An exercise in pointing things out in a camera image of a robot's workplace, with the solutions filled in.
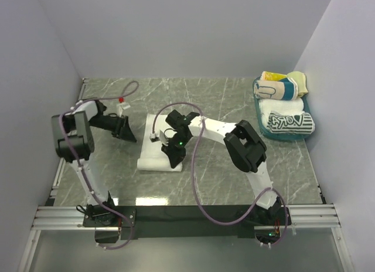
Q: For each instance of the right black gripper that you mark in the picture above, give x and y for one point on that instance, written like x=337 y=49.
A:
x=176 y=157

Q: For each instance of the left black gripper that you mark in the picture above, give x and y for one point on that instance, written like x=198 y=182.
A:
x=123 y=130

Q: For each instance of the white terry towel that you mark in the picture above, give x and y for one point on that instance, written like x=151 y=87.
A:
x=152 y=158

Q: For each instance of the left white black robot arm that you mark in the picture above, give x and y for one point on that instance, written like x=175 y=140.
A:
x=74 y=142

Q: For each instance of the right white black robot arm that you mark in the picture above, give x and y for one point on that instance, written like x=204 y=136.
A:
x=246 y=150

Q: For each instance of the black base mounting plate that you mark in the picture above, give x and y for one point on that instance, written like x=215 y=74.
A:
x=185 y=221

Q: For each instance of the teal tray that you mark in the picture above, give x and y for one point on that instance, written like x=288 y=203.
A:
x=263 y=118

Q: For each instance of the yellow patterned rolled towel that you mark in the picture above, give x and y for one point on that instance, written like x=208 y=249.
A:
x=271 y=76

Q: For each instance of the beige teal rolled towel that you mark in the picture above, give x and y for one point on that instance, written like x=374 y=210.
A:
x=285 y=89

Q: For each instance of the black white striped rolled towel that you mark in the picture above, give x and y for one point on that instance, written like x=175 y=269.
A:
x=300 y=124

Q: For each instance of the pale yellow rolled towel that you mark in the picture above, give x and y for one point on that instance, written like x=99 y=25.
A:
x=300 y=79

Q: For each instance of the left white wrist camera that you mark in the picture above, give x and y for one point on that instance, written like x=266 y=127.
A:
x=122 y=106

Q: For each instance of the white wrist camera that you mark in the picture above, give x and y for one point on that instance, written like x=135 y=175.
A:
x=156 y=136
x=122 y=106

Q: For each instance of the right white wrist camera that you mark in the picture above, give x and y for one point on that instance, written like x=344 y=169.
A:
x=156 y=136

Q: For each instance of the aluminium rail frame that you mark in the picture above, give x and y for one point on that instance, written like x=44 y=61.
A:
x=313 y=241

